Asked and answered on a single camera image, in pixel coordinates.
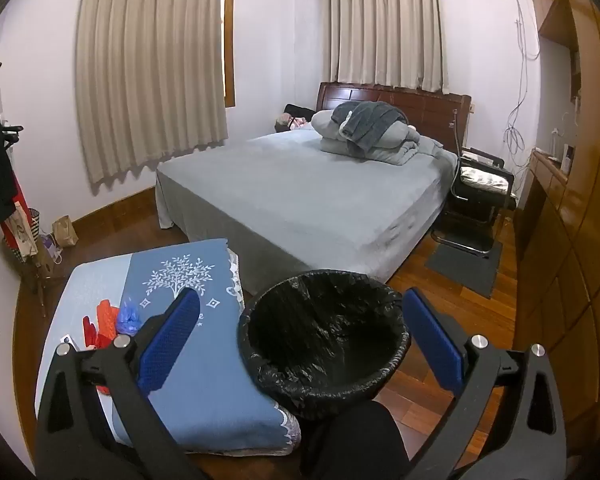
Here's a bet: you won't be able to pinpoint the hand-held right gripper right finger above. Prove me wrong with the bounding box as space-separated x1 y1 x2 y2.
402 287 568 480

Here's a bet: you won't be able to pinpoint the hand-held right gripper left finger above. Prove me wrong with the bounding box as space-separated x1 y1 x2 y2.
34 287 216 480

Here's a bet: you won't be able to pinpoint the blue plastic bag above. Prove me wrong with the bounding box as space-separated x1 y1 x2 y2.
117 302 141 336

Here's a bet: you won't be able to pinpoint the orange knitted cloth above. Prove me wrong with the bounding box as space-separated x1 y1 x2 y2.
97 300 119 347

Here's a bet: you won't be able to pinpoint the red mesh cloth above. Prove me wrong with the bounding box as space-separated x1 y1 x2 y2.
82 314 106 351

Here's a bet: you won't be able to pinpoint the black-lined trash bin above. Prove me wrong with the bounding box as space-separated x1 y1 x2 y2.
237 269 412 422

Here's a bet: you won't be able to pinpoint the blue tree-print tablecloth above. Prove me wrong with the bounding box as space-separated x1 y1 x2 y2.
35 238 301 456

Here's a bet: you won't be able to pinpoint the dark grey floor mat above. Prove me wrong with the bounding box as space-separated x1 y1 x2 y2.
424 240 503 300

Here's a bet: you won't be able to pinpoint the white purple plastic bag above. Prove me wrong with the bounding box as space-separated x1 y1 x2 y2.
42 235 63 266

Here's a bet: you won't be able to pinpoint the beige tote bag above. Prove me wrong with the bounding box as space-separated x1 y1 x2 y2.
5 200 41 261

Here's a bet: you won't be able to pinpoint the person's leg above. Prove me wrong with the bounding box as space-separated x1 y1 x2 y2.
300 400 411 480

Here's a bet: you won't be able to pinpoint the black metal chair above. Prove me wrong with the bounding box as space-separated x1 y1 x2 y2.
430 146 518 260

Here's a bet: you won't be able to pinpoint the brown paper bag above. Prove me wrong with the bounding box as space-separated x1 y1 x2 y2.
52 215 78 248

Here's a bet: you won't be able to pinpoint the red bag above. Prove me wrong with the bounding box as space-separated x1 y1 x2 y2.
0 170 28 241

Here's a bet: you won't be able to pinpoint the white patterned chair cushion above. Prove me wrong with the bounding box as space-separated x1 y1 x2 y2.
459 166 511 192

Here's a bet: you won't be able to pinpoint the bed with grey sheet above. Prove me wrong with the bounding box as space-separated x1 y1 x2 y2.
155 125 461 297

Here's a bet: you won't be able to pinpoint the wooden wardrobe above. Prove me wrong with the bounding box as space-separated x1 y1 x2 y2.
512 0 600 461

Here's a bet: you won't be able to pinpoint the folded light grey duvet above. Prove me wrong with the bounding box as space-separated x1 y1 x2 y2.
310 101 443 167

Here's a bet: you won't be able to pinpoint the dark grey towel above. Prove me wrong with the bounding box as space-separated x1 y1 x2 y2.
330 100 411 152

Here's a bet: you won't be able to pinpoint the dark wooden headboard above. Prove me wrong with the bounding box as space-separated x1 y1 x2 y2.
316 81 473 153

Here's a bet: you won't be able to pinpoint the pink stuffed item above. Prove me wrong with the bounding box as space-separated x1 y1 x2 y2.
275 115 311 132

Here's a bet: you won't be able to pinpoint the black pillow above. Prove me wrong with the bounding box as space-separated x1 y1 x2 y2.
282 104 318 133

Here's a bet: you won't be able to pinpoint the wide beige curtain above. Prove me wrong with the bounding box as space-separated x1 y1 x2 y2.
75 0 229 186

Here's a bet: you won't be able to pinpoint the narrow beige curtain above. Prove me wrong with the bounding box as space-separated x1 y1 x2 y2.
329 0 445 95

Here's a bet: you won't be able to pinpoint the white wall cables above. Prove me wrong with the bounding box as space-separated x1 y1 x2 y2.
500 0 541 168

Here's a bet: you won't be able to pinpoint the wooden window frame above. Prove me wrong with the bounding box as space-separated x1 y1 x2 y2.
221 0 237 108

